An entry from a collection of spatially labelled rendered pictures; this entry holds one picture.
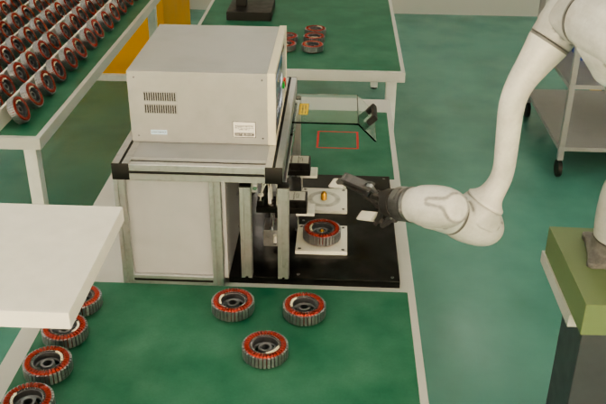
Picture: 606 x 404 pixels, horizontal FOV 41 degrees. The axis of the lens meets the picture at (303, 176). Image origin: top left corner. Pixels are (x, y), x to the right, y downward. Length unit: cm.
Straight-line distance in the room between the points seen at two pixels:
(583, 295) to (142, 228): 116
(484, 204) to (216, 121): 73
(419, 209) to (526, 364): 143
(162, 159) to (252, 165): 24
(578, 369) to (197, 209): 116
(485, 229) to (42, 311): 111
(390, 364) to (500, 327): 148
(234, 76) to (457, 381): 155
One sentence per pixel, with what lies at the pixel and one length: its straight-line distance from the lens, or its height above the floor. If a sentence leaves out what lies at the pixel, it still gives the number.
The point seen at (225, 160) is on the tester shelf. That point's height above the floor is 111.
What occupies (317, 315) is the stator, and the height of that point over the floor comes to 78.
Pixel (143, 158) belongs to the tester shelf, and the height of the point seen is 112.
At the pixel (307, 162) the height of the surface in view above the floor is 92.
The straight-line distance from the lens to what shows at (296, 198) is 232.
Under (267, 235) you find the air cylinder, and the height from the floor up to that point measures 81.
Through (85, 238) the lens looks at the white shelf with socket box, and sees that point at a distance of 163.
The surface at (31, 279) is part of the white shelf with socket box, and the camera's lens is 153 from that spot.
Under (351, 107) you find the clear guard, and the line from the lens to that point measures 257.
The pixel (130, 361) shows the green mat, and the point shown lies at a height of 75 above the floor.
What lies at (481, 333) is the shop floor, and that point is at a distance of 339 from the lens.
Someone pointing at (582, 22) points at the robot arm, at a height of 156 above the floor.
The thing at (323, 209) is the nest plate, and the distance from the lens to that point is 255.
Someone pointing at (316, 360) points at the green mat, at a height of 75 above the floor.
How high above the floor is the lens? 202
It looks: 27 degrees down
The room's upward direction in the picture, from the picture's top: 1 degrees clockwise
